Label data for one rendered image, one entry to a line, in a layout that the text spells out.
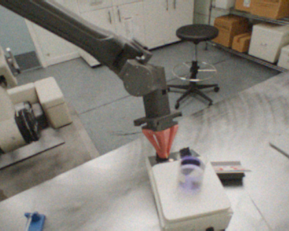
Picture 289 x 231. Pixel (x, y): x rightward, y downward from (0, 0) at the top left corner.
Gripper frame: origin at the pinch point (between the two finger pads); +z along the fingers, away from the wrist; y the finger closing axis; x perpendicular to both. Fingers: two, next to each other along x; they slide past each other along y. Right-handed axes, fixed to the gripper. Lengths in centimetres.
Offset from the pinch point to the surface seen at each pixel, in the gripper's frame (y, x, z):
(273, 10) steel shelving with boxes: 214, 20, -67
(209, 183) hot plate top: -2.6, -12.2, 3.7
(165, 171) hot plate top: -5.5, -4.5, 1.3
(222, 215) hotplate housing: -4.4, -15.1, 8.2
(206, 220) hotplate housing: -6.8, -13.3, 8.3
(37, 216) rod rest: -24.7, 15.7, 7.1
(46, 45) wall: 97, 261, -89
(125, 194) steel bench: -8.4, 6.2, 7.8
